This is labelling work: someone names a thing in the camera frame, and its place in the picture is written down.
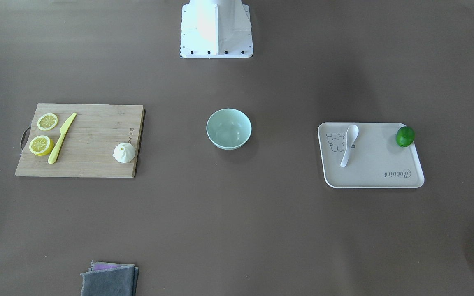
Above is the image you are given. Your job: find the green lime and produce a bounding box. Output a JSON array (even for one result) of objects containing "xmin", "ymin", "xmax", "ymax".
[{"xmin": 395, "ymin": 126, "xmax": 415, "ymax": 147}]

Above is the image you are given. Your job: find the wooden cutting board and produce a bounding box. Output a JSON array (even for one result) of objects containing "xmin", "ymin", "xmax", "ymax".
[{"xmin": 15, "ymin": 103, "xmax": 145, "ymax": 178}]

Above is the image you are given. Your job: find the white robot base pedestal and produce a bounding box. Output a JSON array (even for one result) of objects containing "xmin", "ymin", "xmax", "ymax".
[{"xmin": 179, "ymin": 0, "xmax": 253, "ymax": 59}]

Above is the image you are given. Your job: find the light green ceramic bowl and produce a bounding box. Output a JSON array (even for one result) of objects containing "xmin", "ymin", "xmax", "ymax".
[{"xmin": 206, "ymin": 108, "xmax": 252, "ymax": 150}]

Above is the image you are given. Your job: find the lemon slice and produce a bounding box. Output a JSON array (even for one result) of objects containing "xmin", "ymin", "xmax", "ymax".
[{"xmin": 37, "ymin": 113, "xmax": 58, "ymax": 131}]

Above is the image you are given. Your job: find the beige rabbit serving tray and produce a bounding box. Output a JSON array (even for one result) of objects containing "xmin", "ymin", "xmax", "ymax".
[{"xmin": 317, "ymin": 122, "xmax": 425, "ymax": 188}]

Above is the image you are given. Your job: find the yellow plastic knife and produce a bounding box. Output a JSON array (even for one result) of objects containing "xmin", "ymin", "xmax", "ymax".
[{"xmin": 48, "ymin": 112, "xmax": 77, "ymax": 164}]

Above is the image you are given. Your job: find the white ceramic spoon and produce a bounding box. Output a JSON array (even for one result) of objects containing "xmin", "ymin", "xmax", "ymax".
[{"xmin": 340, "ymin": 125, "xmax": 359, "ymax": 167}]

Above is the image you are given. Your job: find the folded grey cloth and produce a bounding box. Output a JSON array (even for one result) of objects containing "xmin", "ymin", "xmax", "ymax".
[{"xmin": 80, "ymin": 261, "xmax": 139, "ymax": 296}]

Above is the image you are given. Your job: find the lemon half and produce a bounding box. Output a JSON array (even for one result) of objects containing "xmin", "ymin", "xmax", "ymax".
[{"xmin": 29, "ymin": 135, "xmax": 54, "ymax": 157}]

